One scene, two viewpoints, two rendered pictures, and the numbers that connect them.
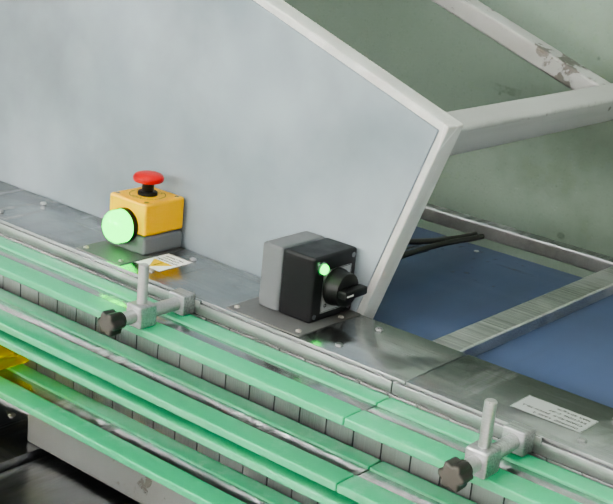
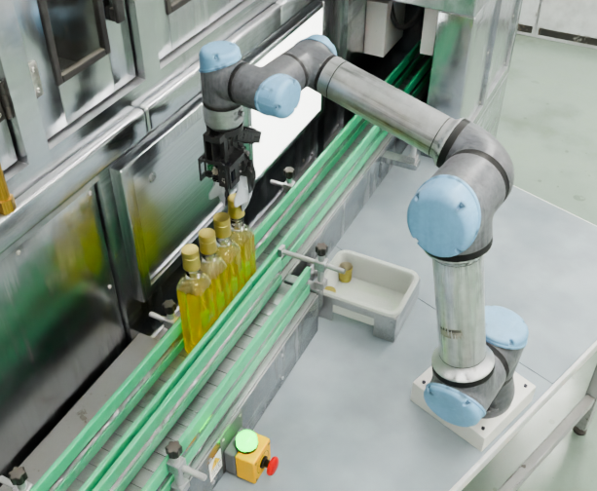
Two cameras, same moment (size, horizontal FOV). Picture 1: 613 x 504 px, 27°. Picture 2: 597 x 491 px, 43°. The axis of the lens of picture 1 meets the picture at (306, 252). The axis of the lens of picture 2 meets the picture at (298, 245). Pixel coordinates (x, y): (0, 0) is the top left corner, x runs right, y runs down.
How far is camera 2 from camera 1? 42 cm
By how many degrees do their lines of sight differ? 9
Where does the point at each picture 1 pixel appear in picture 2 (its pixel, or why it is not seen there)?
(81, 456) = (116, 370)
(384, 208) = not seen: outside the picture
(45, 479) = (108, 345)
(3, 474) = (120, 320)
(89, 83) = (346, 433)
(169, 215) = (245, 472)
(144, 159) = (287, 460)
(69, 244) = (244, 403)
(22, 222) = (270, 370)
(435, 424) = not seen: outside the picture
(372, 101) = not seen: outside the picture
